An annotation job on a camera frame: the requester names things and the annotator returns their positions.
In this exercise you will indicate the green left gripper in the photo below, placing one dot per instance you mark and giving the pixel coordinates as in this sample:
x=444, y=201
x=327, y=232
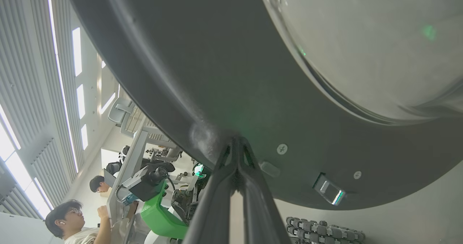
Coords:
x=159, y=215

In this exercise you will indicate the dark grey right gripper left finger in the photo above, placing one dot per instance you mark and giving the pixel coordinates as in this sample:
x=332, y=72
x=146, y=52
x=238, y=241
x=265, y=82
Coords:
x=211, y=207

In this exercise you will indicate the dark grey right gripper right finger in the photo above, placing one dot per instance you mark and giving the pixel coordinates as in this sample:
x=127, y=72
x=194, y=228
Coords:
x=262, y=211

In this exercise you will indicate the person with dark hair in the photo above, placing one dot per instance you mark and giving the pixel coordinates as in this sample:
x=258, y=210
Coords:
x=97, y=183

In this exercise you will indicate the person with glasses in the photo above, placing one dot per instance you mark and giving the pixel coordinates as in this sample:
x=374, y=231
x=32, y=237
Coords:
x=70, y=222

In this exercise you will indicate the rectangular ceiling light panel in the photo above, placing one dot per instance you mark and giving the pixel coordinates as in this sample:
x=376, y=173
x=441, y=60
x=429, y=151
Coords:
x=76, y=52
x=84, y=137
x=80, y=101

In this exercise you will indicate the long ceiling light strip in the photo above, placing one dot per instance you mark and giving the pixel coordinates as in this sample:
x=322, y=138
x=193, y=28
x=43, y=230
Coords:
x=59, y=77

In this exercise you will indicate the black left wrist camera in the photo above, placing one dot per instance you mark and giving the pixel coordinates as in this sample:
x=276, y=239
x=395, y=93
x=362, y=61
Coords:
x=146, y=184

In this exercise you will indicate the grey metal frame stand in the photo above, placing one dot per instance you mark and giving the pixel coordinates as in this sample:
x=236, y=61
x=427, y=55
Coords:
x=128, y=164

